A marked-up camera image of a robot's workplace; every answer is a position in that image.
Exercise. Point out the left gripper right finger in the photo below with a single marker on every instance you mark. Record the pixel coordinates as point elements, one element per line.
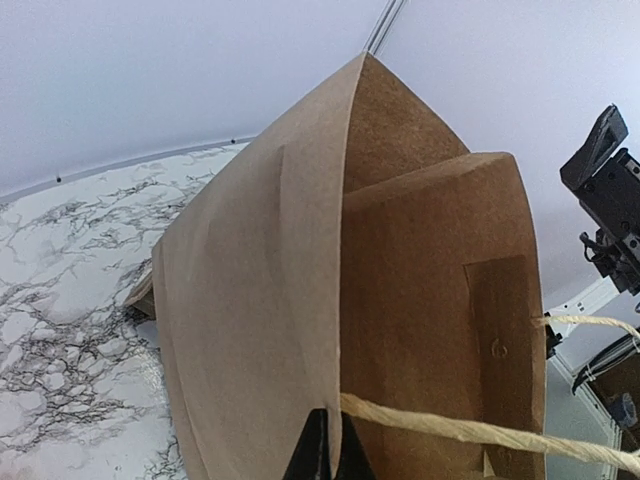
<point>353,463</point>

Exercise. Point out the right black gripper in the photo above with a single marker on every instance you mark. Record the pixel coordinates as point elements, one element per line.
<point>610,197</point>

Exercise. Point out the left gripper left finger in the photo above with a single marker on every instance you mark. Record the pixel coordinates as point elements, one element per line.
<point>311,458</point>

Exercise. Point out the brown paper bag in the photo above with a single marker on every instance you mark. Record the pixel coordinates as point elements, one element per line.
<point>356,257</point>

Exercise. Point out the left aluminium frame post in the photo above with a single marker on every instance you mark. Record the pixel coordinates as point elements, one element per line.
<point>383,26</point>

